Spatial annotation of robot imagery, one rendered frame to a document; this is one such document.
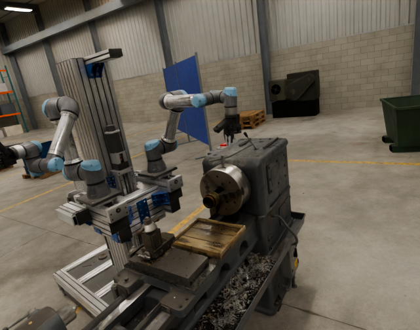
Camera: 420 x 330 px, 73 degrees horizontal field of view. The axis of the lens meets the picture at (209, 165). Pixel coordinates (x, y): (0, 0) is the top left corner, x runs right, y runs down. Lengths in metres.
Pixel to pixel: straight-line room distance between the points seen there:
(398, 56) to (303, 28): 3.26
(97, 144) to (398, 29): 10.31
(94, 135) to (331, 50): 10.16
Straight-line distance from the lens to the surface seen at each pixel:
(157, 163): 2.17
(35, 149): 1.83
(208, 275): 1.40
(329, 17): 11.62
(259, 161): 1.80
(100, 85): 2.15
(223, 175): 1.74
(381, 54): 11.32
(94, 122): 2.12
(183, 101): 1.74
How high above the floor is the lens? 1.78
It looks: 17 degrees down
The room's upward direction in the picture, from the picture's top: 9 degrees counter-clockwise
